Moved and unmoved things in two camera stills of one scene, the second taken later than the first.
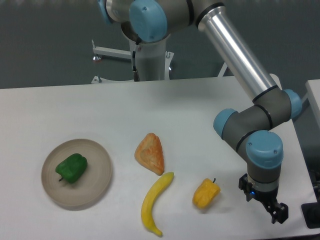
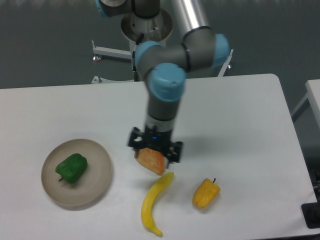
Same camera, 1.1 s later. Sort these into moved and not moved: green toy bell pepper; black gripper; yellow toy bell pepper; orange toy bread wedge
Moved: black gripper
Not moved: yellow toy bell pepper; green toy bell pepper; orange toy bread wedge
